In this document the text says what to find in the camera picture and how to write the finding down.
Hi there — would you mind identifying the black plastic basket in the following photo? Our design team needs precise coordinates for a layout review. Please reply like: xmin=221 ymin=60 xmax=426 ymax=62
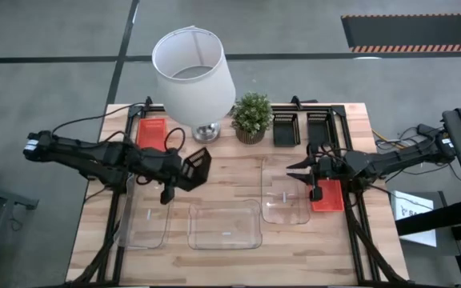
xmin=272 ymin=112 xmax=302 ymax=148
xmin=178 ymin=146 xmax=213 ymax=192
xmin=306 ymin=111 xmax=335 ymax=147

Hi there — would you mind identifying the white printed sign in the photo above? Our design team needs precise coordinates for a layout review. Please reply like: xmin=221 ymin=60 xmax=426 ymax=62
xmin=390 ymin=190 xmax=439 ymax=248

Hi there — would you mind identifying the yellow cable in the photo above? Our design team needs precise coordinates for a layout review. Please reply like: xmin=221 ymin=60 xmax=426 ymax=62
xmin=371 ymin=128 xmax=406 ymax=150

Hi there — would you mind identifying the black orange-striped floor mat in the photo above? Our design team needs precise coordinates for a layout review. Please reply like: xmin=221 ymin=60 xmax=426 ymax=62
xmin=340 ymin=14 xmax=461 ymax=54

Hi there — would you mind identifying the black camera cable loop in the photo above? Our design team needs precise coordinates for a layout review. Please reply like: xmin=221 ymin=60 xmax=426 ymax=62
xmin=163 ymin=126 xmax=186 ymax=154

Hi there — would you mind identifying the orange plastic basket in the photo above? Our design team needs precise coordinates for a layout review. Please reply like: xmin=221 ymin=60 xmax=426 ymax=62
xmin=136 ymin=117 xmax=168 ymax=152
xmin=309 ymin=178 xmax=346 ymax=213

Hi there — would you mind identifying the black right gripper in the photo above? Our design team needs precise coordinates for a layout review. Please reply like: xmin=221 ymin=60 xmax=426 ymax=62
xmin=286 ymin=144 xmax=355 ymax=202

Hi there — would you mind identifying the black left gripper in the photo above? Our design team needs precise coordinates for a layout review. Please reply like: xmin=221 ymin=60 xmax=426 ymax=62
xmin=150 ymin=148 xmax=196 ymax=205

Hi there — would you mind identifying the white-shade chrome table lamp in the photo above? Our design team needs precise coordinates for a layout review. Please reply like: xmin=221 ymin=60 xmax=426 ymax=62
xmin=151 ymin=26 xmax=237 ymax=144

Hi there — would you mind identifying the clear plastic bin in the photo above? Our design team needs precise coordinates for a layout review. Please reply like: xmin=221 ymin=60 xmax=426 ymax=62
xmin=259 ymin=154 xmax=311 ymax=226
xmin=115 ymin=171 xmax=172 ymax=252
xmin=186 ymin=198 xmax=263 ymax=251

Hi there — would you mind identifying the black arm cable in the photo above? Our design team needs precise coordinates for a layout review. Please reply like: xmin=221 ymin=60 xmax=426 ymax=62
xmin=50 ymin=102 xmax=147 ymax=137

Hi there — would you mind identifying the green plant in striped pot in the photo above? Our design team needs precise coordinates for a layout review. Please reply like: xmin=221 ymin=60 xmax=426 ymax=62
xmin=230 ymin=91 xmax=275 ymax=146

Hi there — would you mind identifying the black power adapter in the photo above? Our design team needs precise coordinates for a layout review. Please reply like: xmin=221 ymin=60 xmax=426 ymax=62
xmin=416 ymin=123 xmax=439 ymax=139

